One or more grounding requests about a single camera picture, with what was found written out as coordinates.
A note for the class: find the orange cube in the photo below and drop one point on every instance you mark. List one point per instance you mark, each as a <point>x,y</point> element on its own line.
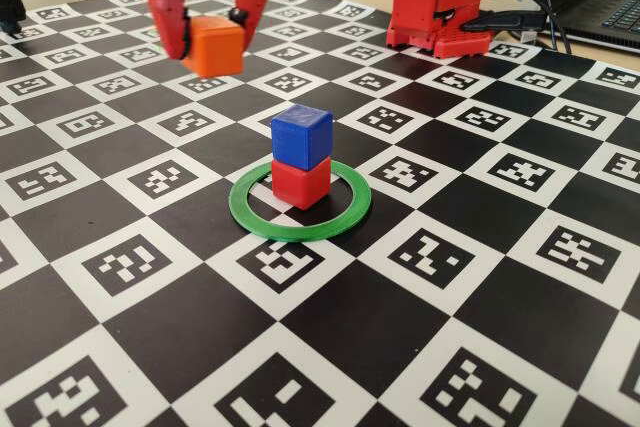
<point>215,47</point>

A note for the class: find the black stand clamp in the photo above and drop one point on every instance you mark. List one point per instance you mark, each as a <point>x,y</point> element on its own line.
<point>10,2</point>

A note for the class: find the blue cube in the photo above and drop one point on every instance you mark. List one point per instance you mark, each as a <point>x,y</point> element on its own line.
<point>300,139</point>

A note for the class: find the red cube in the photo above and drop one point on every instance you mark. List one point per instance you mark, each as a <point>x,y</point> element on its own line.
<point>300,184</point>

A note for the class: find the black white marker checkerboard mat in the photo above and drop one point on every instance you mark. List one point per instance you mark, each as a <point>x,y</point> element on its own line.
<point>350,322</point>

